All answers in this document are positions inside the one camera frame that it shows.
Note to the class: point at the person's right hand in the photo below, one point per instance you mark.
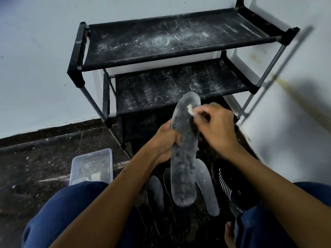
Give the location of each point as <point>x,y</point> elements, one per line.
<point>219,126</point>

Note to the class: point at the person's left hand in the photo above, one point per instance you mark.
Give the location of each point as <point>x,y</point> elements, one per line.
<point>161,142</point>

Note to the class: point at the person's right thumb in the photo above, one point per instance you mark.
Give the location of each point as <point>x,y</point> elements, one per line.
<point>203,119</point>

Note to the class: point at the person's left thumb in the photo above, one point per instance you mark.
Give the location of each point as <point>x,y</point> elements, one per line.
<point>175,140</point>

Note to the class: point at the small white cleaning wipe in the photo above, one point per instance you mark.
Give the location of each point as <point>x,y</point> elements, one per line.
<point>190,109</point>

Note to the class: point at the grey worn shoe insole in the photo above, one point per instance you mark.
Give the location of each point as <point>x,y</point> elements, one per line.
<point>183,162</point>

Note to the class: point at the person's left forearm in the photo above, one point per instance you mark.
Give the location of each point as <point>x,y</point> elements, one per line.
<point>111,204</point>

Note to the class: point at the person's right forearm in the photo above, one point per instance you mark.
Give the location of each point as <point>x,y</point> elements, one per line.
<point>269,193</point>

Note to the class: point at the black shoe insole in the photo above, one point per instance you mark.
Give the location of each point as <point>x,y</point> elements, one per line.
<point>167,188</point>

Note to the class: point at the light grey shoe insole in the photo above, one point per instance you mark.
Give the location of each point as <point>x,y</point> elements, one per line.
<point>208,188</point>

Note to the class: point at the dark grey shoe insole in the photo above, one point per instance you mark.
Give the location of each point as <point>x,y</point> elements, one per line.
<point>156,196</point>

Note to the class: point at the black shoe with white stripes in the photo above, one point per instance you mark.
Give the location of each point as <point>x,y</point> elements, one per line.
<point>232,185</point>

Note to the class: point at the white piece in box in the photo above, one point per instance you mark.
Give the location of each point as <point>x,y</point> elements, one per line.
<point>95,176</point>

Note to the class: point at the clear plastic storage box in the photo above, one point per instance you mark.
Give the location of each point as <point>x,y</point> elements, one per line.
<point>90,165</point>

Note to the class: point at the black fabric shoe rack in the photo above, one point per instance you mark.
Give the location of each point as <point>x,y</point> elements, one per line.
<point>160,38</point>

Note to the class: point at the person's bare foot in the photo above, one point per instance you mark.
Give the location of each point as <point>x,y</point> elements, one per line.
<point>229,236</point>

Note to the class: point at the person's right leg blue trousers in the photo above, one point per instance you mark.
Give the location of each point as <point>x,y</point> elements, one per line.
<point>261,229</point>

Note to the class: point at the person's leg blue trousers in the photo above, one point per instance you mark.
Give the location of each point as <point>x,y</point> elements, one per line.
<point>59,211</point>
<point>261,229</point>

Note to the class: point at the person's left leg blue trousers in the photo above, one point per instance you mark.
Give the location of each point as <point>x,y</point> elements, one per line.
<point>59,211</point>

